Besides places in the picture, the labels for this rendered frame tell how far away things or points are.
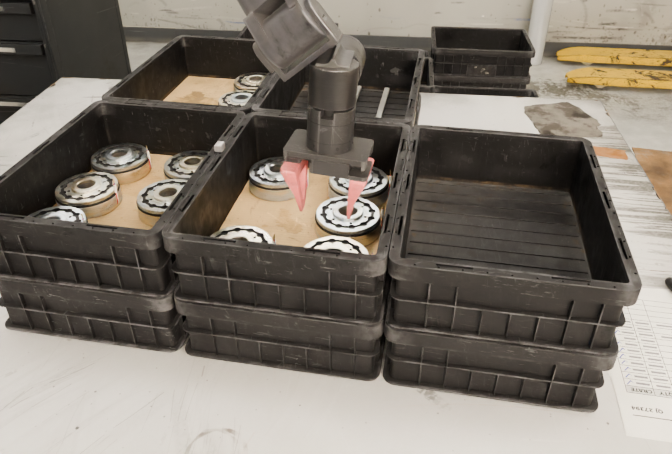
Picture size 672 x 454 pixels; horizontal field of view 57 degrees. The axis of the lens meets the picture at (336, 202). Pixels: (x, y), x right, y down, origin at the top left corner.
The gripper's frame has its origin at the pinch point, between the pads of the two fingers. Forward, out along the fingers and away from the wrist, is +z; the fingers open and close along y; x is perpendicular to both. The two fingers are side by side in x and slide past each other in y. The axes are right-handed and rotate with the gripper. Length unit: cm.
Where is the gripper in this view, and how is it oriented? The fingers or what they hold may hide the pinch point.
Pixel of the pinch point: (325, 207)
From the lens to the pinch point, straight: 80.4
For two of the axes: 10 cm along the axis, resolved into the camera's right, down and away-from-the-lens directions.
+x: -2.1, 5.0, -8.4
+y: -9.8, -1.6, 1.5
